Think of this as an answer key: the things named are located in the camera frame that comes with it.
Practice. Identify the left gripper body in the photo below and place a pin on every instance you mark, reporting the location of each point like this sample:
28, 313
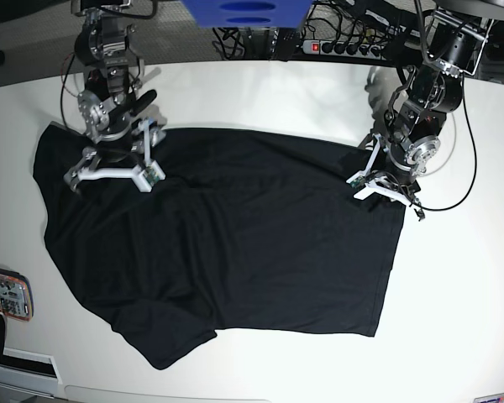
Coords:
395, 187

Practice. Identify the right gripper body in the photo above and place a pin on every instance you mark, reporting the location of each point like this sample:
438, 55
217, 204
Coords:
123, 149

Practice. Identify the black T-shirt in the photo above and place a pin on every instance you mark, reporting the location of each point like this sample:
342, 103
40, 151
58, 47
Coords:
248, 230

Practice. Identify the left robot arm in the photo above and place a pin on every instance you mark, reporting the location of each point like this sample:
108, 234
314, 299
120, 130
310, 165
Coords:
452, 39

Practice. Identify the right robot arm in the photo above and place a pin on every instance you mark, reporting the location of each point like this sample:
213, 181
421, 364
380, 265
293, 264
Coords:
109, 101

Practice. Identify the white power strip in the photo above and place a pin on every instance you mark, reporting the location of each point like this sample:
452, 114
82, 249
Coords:
355, 49

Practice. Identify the white tray with black slot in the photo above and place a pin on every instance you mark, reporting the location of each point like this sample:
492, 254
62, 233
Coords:
30, 373

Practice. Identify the black power adapter box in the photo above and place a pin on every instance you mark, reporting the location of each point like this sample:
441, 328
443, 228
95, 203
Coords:
286, 43

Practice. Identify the blue plastic box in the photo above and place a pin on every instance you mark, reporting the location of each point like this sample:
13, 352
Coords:
248, 13

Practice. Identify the colourful sticker at table edge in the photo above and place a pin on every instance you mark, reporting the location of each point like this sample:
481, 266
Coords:
496, 398

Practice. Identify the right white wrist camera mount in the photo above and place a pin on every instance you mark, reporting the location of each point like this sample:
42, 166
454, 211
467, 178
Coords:
144, 180

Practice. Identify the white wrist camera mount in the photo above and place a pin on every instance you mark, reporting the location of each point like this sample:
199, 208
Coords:
144, 180
379, 158

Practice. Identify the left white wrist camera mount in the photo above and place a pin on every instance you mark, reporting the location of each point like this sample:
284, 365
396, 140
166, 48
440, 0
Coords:
379, 158

